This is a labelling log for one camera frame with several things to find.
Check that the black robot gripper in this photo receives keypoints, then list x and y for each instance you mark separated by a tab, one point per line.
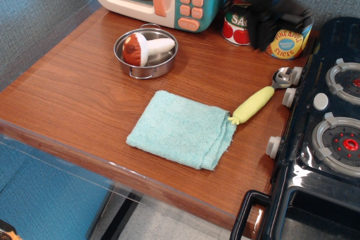
267	17

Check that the spoon with yellow-green handle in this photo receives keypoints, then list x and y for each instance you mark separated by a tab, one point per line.
281	79

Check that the orange plush toy corner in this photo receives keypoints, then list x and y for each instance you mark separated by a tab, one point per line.
8	232

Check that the tomato sauce can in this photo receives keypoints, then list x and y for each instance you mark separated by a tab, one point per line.
235	26

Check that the pineapple slices can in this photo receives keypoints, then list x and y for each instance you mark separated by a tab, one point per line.
289	44

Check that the small steel pot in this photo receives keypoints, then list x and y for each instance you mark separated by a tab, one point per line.
157	65

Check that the plush brown mushroom toy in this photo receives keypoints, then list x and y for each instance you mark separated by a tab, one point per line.
136	48

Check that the light blue folded towel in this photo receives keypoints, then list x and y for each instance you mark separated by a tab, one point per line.
182	130

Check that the black toy stove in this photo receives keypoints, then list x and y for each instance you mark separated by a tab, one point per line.
315	180

